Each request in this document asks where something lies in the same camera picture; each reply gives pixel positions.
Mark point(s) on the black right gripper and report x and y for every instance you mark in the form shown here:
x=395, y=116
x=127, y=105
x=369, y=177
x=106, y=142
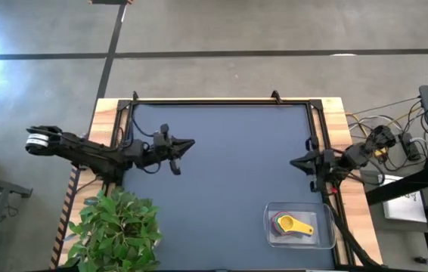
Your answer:
x=317, y=168

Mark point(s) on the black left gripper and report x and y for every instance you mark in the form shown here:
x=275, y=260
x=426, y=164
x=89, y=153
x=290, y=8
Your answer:
x=171, y=153

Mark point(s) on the yellow measuring cup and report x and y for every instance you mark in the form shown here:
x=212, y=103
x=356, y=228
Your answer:
x=287, y=223

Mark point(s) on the purple measuring cup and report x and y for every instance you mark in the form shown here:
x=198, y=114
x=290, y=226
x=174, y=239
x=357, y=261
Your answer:
x=273, y=223

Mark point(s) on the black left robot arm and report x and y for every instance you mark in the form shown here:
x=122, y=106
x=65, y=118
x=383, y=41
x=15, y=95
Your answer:
x=85, y=153

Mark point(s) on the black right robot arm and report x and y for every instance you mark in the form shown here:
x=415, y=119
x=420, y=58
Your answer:
x=357, y=155

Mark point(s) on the clear plastic basket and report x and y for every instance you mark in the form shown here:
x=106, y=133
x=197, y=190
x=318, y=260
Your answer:
x=323, y=226

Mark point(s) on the dark grey table mat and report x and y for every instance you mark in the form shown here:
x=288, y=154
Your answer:
x=229, y=151

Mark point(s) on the black diagonal metal bar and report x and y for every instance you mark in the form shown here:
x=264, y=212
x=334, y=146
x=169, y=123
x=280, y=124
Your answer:
x=399, y=188

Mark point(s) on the black power strip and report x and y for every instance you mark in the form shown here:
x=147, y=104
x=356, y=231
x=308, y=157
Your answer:
x=410, y=147

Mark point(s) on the white paper sheet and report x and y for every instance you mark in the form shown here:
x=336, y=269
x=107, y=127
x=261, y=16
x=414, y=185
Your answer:
x=403, y=208

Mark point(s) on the green leafy plant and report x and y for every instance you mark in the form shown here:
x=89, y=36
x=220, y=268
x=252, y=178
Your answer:
x=115, y=230

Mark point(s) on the yellow black striped tape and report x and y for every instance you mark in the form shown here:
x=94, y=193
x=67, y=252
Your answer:
x=66, y=211

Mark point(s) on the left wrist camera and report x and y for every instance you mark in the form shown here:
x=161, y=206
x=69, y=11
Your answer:
x=160, y=140

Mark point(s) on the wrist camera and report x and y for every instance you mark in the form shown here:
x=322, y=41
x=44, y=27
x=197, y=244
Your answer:
x=329, y=158
x=160, y=140

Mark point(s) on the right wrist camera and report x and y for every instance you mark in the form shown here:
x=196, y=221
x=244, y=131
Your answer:
x=329, y=158

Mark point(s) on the black metal table frame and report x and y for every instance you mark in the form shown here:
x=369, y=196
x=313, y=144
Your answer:
x=218, y=101

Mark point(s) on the black frame clamp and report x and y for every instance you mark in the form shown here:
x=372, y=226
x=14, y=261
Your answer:
x=135, y=96
x=275, y=96

